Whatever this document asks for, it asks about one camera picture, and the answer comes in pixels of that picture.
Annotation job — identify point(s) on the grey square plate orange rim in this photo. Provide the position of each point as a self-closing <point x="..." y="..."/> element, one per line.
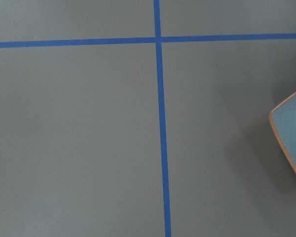
<point x="283" y="123"/>

